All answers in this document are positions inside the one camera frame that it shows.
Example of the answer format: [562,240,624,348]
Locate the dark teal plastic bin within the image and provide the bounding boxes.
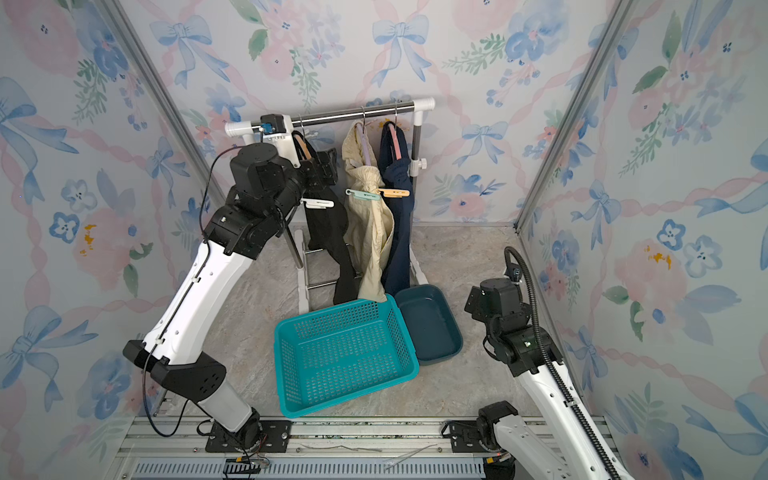
[395,284,463,366]

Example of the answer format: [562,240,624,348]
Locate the navy blue shorts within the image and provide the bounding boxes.
[378,123,414,296]

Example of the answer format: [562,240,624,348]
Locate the silver aluminium corner post left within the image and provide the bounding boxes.
[95,0,227,206]

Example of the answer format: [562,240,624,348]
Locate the teal perforated plastic basket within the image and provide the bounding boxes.
[274,295,420,418]

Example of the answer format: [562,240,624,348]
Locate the lilac clothes hanger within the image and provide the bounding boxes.
[356,110,372,166]

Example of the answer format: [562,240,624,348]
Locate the orange clothes hanger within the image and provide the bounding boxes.
[292,130,314,161]

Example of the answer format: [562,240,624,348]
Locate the orange clothespin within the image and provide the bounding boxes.
[378,188,411,198]

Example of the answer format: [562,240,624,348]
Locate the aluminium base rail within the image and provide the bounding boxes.
[113,413,619,480]

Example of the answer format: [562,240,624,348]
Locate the black shorts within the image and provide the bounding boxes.
[304,186,358,305]

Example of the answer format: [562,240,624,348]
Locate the mint green clothespin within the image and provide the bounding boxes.
[345,189,381,201]

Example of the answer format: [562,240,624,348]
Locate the pink clothes hanger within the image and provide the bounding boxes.
[385,103,403,161]

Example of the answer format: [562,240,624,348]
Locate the white metal clothes rack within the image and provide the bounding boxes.
[224,97,436,314]

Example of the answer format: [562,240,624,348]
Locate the beige shorts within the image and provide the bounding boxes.
[342,121,394,302]

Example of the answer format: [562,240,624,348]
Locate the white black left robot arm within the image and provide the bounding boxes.
[123,143,338,452]

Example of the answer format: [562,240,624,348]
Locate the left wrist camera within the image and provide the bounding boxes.
[260,113,294,142]

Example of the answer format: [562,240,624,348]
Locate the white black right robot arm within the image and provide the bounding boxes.
[464,246,631,479]

